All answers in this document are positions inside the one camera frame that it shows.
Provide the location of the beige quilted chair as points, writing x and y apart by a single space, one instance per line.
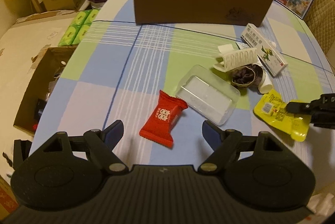
320 21

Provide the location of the open brown floor box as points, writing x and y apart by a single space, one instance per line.
45 72

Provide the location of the yellow snack packet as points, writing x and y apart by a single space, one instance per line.
272 110

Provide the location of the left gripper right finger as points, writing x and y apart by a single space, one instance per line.
224 144

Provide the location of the green tissue pack bundle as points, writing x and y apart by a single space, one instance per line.
77 29

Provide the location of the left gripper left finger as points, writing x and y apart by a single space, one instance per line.
100 146

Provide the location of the white medicine box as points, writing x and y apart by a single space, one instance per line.
265 50

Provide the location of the white hair claw clip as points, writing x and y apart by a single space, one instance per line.
231 59

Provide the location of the checkered tablecloth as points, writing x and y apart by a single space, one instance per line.
119 68

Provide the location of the red candy wrapper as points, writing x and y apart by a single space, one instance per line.
160 123

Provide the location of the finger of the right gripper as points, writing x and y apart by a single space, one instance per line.
299 108

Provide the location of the clear plastic tray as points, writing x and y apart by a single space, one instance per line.
208 94

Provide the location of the white sachet packet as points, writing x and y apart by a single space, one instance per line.
242 45

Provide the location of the small white bottle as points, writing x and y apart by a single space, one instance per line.
262 80

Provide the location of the dark scrunchie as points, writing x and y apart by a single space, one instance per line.
247 76

